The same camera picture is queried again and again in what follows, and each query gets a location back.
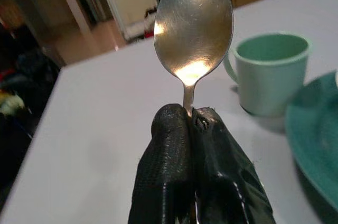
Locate black low cabinet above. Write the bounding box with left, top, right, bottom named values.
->
left=0, top=23, right=62, bottom=143

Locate mint green cup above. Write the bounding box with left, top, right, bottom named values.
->
left=223, top=31, right=313, bottom=118

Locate silver metal spoon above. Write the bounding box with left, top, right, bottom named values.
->
left=153, top=0, right=235, bottom=115

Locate teal plate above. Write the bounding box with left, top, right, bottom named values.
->
left=285, top=72, right=338, bottom=201

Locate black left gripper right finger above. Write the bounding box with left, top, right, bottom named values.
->
left=190, top=107, right=275, bottom=224

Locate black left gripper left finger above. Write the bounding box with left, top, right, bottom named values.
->
left=128, top=104, right=196, bottom=224

